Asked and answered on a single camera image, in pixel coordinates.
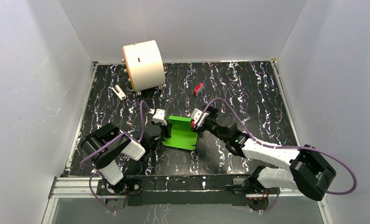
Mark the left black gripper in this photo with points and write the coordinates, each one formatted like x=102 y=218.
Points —
x=166 y=130

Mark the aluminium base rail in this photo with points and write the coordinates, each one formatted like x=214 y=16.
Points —
x=160 y=199

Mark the small red block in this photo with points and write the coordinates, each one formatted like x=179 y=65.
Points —
x=198 y=89

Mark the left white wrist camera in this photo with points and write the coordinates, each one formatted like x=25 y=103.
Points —
x=159 y=117

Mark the small white black block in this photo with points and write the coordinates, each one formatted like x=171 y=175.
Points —
x=119 y=92

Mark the green paper box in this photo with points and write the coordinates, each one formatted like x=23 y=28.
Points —
x=181 y=135

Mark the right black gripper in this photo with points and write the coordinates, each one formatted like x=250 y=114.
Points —
x=212 y=114

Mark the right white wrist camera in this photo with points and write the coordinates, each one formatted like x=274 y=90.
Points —
x=197 y=118

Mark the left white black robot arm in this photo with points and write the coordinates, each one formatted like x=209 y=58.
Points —
x=104 y=145

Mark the white cylindrical drum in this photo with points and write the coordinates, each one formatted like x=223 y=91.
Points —
x=144 y=65

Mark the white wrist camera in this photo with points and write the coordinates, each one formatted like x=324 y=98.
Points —
x=159 y=117
x=197 y=118

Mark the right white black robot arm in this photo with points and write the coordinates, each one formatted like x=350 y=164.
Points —
x=303 y=170

